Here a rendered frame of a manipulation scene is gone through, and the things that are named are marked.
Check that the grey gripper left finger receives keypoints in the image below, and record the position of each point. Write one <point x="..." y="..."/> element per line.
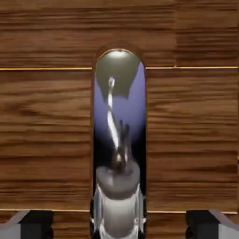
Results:
<point x="35" y="226"/>

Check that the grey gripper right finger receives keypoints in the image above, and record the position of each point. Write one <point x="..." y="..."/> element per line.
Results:
<point x="201" y="226"/>

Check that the brown wooden cabinet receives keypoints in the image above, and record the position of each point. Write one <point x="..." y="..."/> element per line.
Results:
<point x="74" y="28"/>

